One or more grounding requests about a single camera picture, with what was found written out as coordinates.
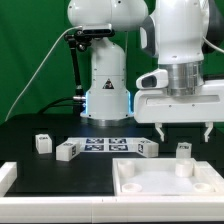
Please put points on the apriltag base sheet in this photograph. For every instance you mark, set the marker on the apriltag base sheet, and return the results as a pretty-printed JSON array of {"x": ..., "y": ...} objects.
[{"x": 112, "y": 144}]

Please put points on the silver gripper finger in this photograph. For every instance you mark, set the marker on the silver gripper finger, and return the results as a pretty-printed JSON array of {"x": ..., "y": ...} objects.
[
  {"x": 208, "y": 131},
  {"x": 160, "y": 131}
]

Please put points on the white U-shaped obstacle fence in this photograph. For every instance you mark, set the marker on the white U-shaped obstacle fence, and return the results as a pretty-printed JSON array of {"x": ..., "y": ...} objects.
[{"x": 102, "y": 209}]

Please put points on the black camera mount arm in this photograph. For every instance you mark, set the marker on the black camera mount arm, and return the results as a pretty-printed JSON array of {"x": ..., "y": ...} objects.
[{"x": 76, "y": 60}]

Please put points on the grey camera on mount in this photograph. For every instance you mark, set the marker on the grey camera on mount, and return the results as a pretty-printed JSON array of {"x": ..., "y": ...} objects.
[{"x": 97, "y": 30}]

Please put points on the white square table top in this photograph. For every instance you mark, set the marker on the white square table top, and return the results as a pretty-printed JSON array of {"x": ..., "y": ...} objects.
[{"x": 165, "y": 177}]

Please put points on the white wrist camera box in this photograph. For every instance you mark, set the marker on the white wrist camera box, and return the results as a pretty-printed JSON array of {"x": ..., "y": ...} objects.
[{"x": 157, "y": 79}]

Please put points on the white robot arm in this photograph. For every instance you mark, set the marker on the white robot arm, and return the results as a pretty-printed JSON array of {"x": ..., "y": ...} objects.
[{"x": 178, "y": 33}]

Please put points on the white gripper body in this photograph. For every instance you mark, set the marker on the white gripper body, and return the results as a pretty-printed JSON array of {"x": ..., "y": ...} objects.
[{"x": 206, "y": 105}]

